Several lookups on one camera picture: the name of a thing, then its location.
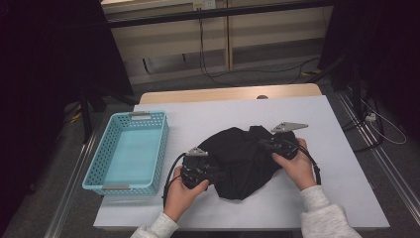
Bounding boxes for white wall outlet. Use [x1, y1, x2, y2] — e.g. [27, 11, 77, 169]
[192, 0, 217, 11]

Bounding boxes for light blue plastic basket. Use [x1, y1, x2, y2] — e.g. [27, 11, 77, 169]
[81, 110, 170, 196]

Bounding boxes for black hanging cable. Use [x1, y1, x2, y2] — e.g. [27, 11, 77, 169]
[197, 18, 239, 88]

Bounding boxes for yellow cable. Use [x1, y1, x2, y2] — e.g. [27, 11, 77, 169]
[68, 103, 83, 124]

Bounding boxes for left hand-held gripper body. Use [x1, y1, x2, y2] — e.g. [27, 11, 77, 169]
[180, 147, 212, 190]

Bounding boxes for bundle of black cables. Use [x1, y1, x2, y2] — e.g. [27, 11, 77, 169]
[341, 88, 387, 153]

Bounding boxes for person's right hand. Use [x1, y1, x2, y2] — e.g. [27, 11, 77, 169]
[270, 137, 318, 192]

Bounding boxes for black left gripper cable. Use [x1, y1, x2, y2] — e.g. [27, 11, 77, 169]
[161, 152, 188, 209]

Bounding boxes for thin white cable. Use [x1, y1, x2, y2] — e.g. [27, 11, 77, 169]
[360, 98, 408, 146]

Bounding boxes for black curtain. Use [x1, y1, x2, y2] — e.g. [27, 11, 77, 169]
[318, 0, 420, 142]
[0, 0, 135, 216]

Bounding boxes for person's left hand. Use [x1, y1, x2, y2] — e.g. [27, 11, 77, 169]
[163, 166, 210, 223]

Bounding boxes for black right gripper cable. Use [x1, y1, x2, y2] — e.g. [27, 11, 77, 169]
[292, 140, 322, 186]

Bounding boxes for white table cover board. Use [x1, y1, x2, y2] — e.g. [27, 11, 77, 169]
[93, 94, 390, 231]

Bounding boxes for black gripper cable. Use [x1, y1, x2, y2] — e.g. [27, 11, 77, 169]
[292, 140, 322, 186]
[161, 152, 188, 209]

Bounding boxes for black horizontal bar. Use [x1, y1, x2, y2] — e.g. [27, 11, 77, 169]
[106, 0, 335, 29]

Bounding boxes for black short pants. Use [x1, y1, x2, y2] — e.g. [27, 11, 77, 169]
[197, 124, 298, 201]

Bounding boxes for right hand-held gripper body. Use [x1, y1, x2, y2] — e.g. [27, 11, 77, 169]
[268, 121, 309, 161]

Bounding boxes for aluminium floor rail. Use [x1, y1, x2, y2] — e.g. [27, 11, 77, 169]
[335, 90, 420, 217]
[44, 130, 100, 238]

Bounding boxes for beige wooden cabinet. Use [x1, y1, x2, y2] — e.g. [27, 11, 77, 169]
[100, 0, 335, 86]

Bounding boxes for light wooden table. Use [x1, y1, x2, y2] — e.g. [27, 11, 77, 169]
[138, 82, 323, 106]

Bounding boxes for black floor cable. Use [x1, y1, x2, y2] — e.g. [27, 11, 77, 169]
[211, 56, 322, 85]

